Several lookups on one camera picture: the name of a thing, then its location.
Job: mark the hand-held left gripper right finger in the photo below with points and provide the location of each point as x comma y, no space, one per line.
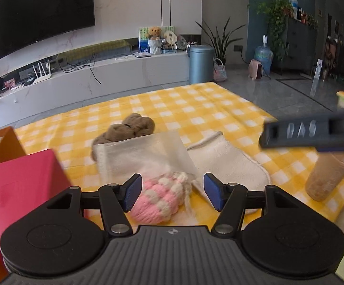
213,191

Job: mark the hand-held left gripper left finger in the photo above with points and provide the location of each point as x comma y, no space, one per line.
133,193

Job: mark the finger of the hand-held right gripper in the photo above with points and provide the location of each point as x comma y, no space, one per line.
332,130
333,149

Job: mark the pink white knitted hat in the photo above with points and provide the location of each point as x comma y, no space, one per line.
154,202

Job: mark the beige drink cup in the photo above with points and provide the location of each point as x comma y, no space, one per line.
323,178

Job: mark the white fleece cloth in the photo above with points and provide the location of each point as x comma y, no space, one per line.
225,160

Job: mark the clear plastic bag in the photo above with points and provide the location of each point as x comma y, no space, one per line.
142,154

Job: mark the brown plush toy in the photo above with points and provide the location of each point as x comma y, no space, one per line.
130,127

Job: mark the orange cardboard box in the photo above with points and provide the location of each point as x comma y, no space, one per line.
8,145

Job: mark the white carton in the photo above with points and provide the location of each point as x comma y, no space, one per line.
317,69

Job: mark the dark wooden stand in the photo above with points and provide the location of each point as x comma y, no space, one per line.
336,56

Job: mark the yellow checkered blanket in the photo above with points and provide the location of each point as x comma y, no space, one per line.
189,109

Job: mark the dark grey cabinet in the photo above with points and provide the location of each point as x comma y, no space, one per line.
302,47

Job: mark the pink space heater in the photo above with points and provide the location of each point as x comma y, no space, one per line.
256,70

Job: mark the blue water jug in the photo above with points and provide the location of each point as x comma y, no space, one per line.
264,56

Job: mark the red box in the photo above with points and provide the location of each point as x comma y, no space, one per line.
20,184

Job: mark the white marble TV bench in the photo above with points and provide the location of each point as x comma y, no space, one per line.
100,80

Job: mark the pink woven bag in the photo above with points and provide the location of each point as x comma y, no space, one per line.
220,72

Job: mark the bushy potted plant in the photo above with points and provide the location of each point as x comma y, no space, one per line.
275,17

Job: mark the grey blue trash can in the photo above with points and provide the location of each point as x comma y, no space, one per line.
201,65

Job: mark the white bottle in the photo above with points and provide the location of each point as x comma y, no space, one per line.
293,7

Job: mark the flat white device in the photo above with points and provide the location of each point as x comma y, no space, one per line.
142,55

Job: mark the snake plant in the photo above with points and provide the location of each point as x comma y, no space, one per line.
223,40

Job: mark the white router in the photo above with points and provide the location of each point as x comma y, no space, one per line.
42,77

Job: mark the blue green picture board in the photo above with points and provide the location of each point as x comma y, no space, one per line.
143,46

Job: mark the white wrapped pot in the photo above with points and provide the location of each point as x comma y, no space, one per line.
155,47

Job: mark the decorative round plate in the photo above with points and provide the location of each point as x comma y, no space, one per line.
181,42

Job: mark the small black box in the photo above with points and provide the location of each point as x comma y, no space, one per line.
28,81

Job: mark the round paddle fan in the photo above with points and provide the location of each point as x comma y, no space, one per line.
170,39

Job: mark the brown teddy bear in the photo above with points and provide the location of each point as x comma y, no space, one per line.
154,33

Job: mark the wall socket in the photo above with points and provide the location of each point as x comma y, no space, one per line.
237,48

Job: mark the pink photo frame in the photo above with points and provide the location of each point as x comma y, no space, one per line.
9,83

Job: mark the black wall television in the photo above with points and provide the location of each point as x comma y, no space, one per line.
41,14

